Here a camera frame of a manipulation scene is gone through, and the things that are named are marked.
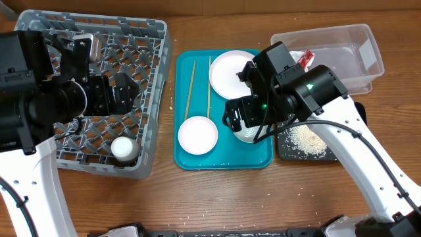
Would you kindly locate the grey bowl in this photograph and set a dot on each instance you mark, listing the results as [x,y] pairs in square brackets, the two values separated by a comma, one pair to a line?
[246,135]

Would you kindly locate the black waste tray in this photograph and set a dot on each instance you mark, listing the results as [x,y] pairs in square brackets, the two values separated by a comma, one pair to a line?
[284,154]

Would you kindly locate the teal plastic tray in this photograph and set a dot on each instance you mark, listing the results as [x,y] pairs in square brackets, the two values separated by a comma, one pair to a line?
[229,152]

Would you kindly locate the right wooden chopstick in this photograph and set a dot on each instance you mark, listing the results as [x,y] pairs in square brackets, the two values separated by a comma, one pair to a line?
[209,89]

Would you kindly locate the large white plate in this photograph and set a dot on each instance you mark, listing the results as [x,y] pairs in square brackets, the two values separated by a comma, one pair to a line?
[223,74]

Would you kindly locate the left wooden chopstick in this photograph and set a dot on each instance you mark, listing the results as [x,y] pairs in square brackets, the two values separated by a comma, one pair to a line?
[190,90]

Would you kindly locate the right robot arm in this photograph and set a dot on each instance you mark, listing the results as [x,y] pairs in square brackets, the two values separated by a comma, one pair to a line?
[283,96]

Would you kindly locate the wooden chopstick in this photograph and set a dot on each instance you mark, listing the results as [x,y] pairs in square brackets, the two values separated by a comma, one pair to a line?
[190,90]
[209,89]

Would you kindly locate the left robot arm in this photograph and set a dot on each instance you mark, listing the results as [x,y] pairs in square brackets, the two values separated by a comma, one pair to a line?
[45,79]

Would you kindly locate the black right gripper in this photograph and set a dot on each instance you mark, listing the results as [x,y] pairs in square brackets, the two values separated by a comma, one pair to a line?
[237,113]

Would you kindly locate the red snack wrapper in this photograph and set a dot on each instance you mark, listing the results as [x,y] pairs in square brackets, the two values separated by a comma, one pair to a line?
[306,59]

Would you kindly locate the clear plastic bin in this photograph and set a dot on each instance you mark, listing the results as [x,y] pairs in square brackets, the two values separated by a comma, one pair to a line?
[350,51]

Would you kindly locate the white paper cup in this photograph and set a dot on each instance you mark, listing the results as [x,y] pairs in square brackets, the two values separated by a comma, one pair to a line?
[125,149]

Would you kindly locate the grey dish rack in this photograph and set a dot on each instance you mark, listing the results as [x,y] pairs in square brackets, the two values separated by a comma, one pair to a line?
[139,47]

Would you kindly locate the pile of rice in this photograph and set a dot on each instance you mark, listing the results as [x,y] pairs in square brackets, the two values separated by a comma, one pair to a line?
[305,142]

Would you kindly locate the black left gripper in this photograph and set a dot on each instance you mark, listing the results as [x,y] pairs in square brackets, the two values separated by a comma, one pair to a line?
[100,85]

